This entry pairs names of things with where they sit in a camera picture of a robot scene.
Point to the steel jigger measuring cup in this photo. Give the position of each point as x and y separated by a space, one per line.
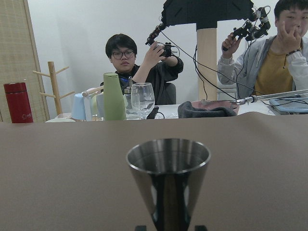
169 174

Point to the green tall cup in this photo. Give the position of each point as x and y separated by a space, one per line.
114 107

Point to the light blue cup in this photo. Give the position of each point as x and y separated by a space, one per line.
78 107

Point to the clear wine glass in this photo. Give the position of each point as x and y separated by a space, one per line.
142 99

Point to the glass oil dispenser bottle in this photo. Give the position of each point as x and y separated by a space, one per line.
130 114

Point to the dark grey cloth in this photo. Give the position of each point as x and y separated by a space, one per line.
186 110

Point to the person with glasses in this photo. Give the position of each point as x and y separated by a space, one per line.
155 68

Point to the wooden mug tree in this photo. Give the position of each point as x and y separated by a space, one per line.
54 84

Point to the red thermos bottle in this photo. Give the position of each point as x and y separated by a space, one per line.
18 102

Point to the person in yellow shirt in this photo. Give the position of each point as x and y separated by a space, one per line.
273 65

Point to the teach pendant tablet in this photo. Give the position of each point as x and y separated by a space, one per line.
290 106

